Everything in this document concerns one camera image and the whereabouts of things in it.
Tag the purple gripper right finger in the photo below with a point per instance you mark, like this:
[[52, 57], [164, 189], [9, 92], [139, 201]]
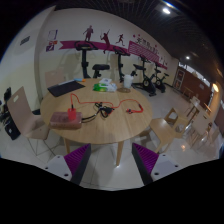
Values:
[[153, 166]]

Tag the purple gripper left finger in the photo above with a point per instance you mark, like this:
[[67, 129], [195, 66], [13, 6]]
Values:
[[72, 166]]

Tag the red charger plug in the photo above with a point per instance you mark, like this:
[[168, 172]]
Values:
[[71, 113]]

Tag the round wooden table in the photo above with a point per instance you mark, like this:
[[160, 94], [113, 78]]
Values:
[[119, 116]]

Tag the wooden chair left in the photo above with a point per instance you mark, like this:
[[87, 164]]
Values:
[[30, 126]]

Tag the wooden chair far right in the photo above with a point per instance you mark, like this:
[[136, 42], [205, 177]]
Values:
[[200, 120]]

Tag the black mat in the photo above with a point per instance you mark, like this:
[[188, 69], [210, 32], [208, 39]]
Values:
[[61, 89]]

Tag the round wooden coaster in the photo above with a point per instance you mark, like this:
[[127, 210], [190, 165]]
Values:
[[123, 90]]

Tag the black exercise bike far right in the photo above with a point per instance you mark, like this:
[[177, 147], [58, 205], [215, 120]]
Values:
[[159, 81]]

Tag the green wet wipes pack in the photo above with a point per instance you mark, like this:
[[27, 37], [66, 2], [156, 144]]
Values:
[[101, 87]]

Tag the orange blue marker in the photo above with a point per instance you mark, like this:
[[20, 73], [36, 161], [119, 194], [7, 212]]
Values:
[[80, 80]]

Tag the white cup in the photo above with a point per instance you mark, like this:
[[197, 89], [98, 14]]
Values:
[[128, 79]]

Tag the white tissue pack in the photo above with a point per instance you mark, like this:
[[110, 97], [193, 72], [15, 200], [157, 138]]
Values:
[[105, 81]]

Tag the wooden chair behind table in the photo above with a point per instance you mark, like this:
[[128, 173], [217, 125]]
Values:
[[54, 77]]

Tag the black exercise bike middle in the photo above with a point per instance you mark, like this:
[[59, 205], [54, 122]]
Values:
[[120, 52]]

